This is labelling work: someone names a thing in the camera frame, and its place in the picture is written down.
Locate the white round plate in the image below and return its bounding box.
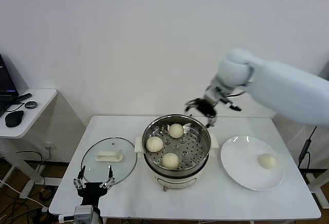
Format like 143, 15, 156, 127
220, 135, 285, 191

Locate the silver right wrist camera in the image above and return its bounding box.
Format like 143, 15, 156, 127
204, 86, 223, 105

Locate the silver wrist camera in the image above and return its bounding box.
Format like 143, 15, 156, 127
74, 205, 94, 222
204, 86, 223, 105

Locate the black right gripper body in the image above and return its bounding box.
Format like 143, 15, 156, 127
194, 98, 218, 118

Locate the glass lid with cream handle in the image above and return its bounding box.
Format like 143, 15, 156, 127
80, 137, 137, 186

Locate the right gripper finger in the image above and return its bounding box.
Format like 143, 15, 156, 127
185, 100, 200, 113
205, 115, 217, 128

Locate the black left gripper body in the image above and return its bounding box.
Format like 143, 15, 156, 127
76, 182, 111, 207

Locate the black bar-shaped device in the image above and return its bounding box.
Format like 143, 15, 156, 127
15, 92, 33, 103

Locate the black looped floor cable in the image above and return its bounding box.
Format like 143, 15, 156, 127
14, 148, 52, 181

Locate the cream electric cooker base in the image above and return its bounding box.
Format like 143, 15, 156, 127
142, 154, 210, 192

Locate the black computer mouse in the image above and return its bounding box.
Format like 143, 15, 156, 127
4, 110, 25, 128

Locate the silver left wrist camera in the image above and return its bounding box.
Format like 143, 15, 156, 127
74, 205, 94, 222

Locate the thin black desk cable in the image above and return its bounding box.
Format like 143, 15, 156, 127
4, 102, 25, 113

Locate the black coiled floor cable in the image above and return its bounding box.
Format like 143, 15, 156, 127
0, 185, 61, 224

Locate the perforated steel steamer basket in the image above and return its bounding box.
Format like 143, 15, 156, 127
134, 115, 219, 177

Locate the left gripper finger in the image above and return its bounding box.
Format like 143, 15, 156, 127
99, 165, 116, 191
72, 166, 86, 190

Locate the white steamed baozi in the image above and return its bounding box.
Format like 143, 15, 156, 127
161, 153, 180, 171
168, 123, 185, 139
145, 136, 163, 153
257, 154, 276, 170

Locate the white side desk with laptop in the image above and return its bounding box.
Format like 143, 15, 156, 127
0, 88, 58, 199

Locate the black laptop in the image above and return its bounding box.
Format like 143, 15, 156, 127
0, 53, 19, 118

